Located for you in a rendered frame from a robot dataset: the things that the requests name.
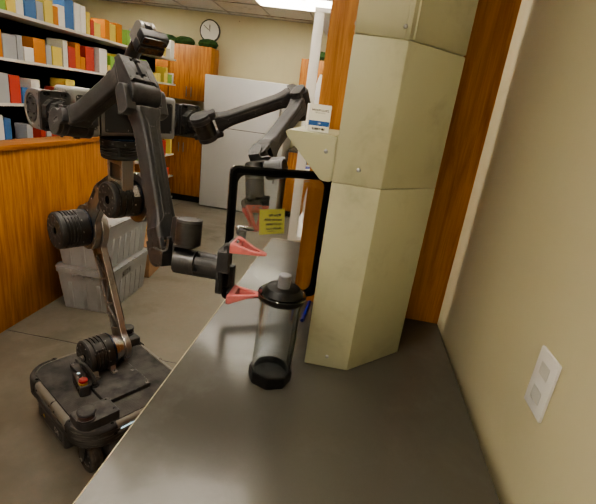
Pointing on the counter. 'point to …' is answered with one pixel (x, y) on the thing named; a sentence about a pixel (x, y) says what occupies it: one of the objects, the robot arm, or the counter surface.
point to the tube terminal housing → (380, 196)
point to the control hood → (316, 149)
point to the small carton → (318, 118)
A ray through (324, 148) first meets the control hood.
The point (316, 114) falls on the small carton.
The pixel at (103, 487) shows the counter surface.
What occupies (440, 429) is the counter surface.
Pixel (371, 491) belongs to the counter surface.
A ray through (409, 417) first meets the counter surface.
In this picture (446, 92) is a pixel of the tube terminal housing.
